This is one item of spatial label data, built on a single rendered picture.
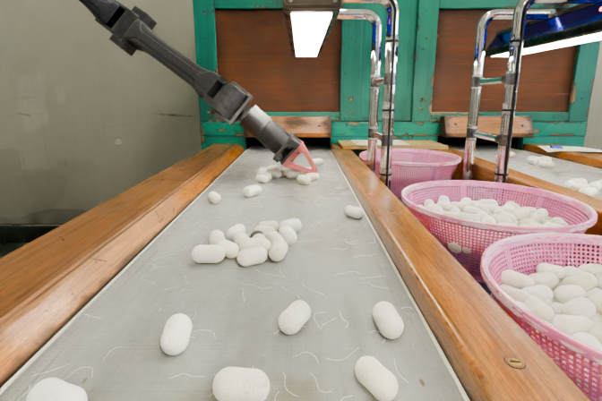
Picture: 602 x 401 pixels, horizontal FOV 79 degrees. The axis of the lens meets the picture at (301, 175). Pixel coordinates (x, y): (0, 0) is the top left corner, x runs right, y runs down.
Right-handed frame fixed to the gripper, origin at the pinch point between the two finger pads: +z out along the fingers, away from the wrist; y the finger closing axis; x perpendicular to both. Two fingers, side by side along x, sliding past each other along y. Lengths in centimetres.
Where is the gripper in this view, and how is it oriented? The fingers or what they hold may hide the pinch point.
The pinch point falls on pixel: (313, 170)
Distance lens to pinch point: 84.2
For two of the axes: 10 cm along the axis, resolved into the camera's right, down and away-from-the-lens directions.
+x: -6.5, 7.4, 1.5
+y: -0.1, -2.0, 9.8
